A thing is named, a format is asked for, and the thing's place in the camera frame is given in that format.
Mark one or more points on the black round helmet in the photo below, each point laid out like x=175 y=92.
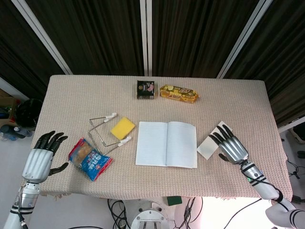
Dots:
x=27 y=113

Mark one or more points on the blue water bottles pack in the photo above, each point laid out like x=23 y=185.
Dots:
x=14 y=133

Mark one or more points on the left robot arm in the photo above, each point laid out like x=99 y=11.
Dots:
x=26 y=198

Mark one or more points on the white frame pole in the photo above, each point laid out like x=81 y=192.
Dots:
x=43 y=35
x=146 y=35
x=245 y=38

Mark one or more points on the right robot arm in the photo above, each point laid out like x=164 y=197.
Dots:
x=267 y=188

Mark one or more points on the black bin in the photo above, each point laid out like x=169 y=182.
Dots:
x=299 y=133

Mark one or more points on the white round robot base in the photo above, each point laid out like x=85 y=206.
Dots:
x=150 y=215

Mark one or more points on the yellow cracker package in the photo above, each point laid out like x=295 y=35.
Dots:
x=178 y=93

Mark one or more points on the blue red snack bag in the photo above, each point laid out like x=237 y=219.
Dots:
x=91 y=162

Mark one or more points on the brown cardboard box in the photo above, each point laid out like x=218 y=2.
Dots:
x=6 y=105

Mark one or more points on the small black box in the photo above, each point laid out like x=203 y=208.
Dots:
x=145 y=90

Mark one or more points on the green block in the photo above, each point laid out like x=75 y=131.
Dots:
x=174 y=200

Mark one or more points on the white paper card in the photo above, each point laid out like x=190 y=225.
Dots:
x=207 y=148

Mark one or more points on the beige woven tablecloth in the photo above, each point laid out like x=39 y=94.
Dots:
x=95 y=100

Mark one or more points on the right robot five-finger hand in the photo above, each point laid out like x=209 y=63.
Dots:
x=233 y=149

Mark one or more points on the yellow sponge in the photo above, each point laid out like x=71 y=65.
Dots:
x=122 y=128

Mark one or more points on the black curtain panel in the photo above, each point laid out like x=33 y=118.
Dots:
x=16 y=47
x=281 y=59
x=95 y=33
x=195 y=35

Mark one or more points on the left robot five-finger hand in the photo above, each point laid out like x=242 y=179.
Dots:
x=35 y=164

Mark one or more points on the open lined notebook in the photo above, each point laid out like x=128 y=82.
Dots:
x=166 y=145

